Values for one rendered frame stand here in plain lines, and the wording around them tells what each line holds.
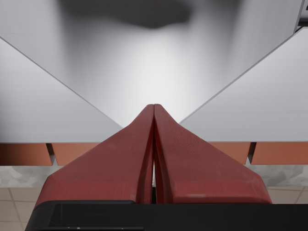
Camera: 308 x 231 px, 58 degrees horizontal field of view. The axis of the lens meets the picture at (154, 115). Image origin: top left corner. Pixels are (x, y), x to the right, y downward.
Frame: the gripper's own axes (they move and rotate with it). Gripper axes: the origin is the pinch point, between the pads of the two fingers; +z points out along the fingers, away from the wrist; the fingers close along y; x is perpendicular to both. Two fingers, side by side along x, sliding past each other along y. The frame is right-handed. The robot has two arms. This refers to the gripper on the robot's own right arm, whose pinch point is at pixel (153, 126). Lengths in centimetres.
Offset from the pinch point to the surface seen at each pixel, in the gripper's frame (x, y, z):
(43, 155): 10.1, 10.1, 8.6
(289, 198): 121, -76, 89
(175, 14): -2.9, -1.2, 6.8
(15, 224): 146, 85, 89
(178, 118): 4.5, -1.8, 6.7
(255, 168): 26.8, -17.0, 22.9
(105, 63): 0.2, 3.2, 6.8
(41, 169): 27.1, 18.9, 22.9
